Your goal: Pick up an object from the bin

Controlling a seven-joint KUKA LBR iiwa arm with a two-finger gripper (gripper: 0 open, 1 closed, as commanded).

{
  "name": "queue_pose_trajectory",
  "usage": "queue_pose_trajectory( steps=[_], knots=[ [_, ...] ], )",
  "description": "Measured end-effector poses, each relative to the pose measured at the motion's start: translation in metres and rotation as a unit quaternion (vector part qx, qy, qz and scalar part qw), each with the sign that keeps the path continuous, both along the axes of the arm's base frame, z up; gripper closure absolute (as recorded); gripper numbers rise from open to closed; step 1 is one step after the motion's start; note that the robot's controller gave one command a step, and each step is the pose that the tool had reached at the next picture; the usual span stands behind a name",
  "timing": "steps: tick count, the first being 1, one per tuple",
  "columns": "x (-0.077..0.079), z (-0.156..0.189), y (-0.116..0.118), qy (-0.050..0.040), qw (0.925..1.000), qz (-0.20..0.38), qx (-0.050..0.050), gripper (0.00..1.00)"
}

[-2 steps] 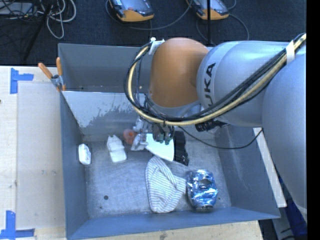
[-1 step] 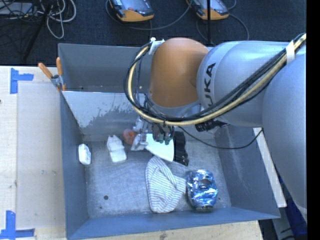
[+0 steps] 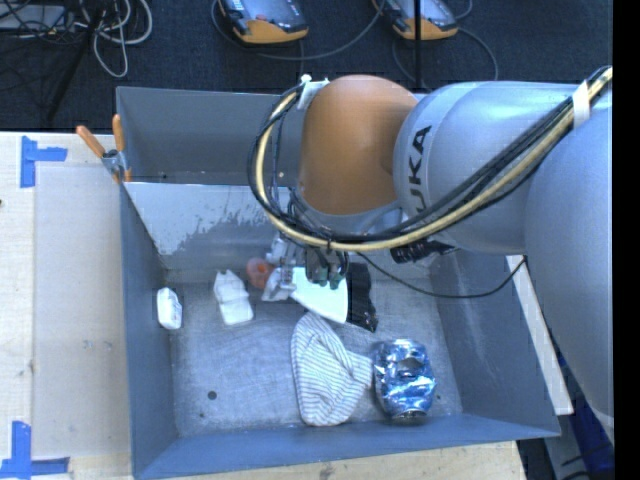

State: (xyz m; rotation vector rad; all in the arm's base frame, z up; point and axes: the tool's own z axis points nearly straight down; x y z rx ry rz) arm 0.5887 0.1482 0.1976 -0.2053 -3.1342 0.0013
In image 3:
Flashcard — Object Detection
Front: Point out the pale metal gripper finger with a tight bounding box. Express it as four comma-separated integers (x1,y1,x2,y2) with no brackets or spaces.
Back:
260,266,297,303
265,238,292,271

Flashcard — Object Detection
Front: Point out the white flat wedge piece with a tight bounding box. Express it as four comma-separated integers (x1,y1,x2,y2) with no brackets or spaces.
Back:
289,266,350,325

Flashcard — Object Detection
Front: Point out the white plastic bottle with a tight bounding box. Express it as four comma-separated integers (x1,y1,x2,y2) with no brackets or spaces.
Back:
213,269,255,327

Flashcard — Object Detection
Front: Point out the black ribbed packet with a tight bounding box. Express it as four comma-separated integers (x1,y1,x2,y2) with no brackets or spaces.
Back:
345,261,380,334

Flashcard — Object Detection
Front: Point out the grey metal bin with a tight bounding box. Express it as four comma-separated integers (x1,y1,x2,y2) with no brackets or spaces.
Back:
114,86,563,480

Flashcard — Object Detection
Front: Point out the white striped cloth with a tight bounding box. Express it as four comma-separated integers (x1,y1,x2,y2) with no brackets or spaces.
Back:
290,311,375,428

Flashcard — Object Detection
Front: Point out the small white plastic box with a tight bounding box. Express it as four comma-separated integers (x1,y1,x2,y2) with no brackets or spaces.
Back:
156,286,184,331

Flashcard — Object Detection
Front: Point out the crushed blue silver can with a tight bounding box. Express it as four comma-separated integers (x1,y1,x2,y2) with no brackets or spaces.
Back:
371,338,438,422

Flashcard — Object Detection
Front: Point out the pale wood flat board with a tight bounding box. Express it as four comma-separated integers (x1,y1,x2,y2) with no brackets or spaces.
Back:
31,160,134,460

